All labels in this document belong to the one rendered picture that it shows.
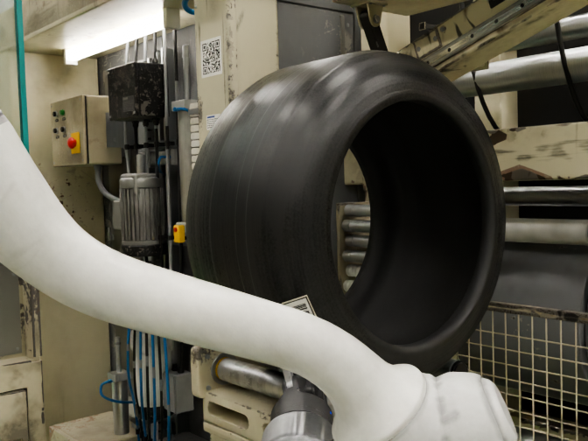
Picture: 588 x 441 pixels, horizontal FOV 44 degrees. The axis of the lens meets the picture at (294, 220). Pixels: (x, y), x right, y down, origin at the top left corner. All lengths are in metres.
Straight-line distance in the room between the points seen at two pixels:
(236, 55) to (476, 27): 0.48
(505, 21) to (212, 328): 1.02
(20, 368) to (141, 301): 1.01
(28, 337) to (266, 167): 0.79
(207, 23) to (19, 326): 0.75
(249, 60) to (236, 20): 0.08
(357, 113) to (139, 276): 0.55
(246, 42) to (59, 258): 0.92
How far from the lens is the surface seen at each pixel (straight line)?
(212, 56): 1.51
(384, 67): 1.17
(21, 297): 1.66
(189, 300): 0.63
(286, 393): 0.88
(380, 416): 0.66
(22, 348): 1.68
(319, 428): 0.83
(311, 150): 1.04
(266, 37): 1.52
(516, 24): 1.49
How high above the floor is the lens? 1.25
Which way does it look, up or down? 3 degrees down
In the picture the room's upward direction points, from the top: 2 degrees counter-clockwise
